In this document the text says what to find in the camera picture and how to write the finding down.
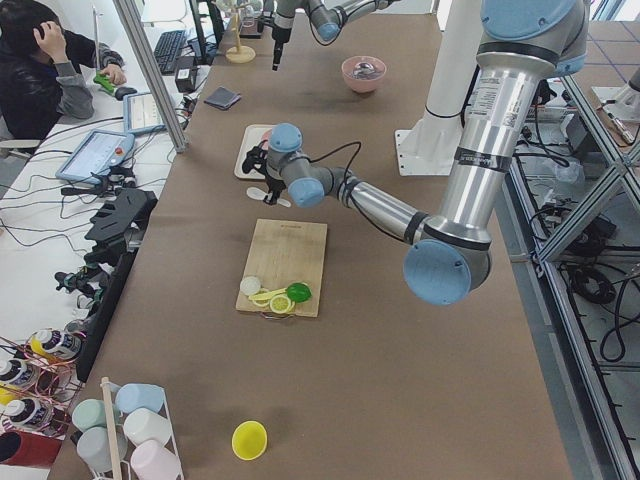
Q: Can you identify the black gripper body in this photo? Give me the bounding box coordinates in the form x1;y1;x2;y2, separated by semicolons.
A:
265;173;285;196
272;10;295;42

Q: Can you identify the white spoon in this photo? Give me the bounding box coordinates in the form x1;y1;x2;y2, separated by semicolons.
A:
246;187;291;208

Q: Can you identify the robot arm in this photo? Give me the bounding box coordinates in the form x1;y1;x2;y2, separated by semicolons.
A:
244;1;590;305
271;0;395;71

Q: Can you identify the large pink bowl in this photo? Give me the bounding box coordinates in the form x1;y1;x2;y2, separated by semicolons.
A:
341;55;387;93

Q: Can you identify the wooden mug tree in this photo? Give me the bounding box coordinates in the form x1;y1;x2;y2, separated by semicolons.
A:
214;0;256;64

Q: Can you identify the white tray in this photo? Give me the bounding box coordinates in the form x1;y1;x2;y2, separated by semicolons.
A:
233;123;281;182

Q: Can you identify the wooden cutting board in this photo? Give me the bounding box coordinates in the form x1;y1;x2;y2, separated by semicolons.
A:
236;219;328;318

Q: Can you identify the grey folded cloth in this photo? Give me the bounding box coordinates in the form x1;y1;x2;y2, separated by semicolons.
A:
204;86;242;111

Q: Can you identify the green lime toy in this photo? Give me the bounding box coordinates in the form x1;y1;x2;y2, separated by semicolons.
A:
285;282;312;303

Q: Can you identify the lemon slice upper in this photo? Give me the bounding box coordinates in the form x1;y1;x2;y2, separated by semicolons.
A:
251;288;270;308

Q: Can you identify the lemon slice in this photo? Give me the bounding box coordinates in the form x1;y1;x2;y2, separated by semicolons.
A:
269;294;295;315
251;288;270;308

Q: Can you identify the black keyboard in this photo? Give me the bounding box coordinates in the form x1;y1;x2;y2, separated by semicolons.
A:
153;30;186;75

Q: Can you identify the lemon slice lower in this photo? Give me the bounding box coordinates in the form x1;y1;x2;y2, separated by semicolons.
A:
269;294;295;315

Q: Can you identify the teach pendant far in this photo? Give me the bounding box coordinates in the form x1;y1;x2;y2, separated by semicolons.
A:
123;92;165;135

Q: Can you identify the teach pendant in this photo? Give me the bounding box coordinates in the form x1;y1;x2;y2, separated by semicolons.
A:
55;129;135;184
123;92;165;135

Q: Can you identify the teach pendant near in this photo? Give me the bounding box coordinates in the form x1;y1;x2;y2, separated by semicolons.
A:
55;129;135;184

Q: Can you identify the seated person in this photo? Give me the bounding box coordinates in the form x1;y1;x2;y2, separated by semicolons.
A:
1;1;126;140

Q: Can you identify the yellow plastic cup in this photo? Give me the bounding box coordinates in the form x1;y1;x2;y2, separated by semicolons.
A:
231;420;268;461

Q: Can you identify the blue cup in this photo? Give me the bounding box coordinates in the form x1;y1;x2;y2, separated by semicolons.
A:
115;383;165;414

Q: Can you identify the white cup rack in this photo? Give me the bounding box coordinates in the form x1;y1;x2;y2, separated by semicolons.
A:
80;377;185;479

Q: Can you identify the yellow paint bottle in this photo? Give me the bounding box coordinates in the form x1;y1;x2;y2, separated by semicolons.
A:
30;329;83;361

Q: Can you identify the white cup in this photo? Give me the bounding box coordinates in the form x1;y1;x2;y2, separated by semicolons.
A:
123;408;172;446

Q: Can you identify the green cup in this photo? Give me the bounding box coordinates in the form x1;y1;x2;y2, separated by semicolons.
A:
71;399;107;432

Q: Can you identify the pink cup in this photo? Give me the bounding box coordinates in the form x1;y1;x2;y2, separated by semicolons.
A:
130;439;181;480

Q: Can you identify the grey cup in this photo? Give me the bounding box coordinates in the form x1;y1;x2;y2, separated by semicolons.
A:
76;426;112;472

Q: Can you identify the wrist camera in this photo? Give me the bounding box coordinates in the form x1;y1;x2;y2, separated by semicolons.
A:
241;142;268;175
256;11;274;32

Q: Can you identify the aluminium post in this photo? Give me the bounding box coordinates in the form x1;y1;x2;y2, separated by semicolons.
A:
113;0;187;154

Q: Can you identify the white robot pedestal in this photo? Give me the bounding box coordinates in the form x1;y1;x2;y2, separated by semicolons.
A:
395;0;483;176

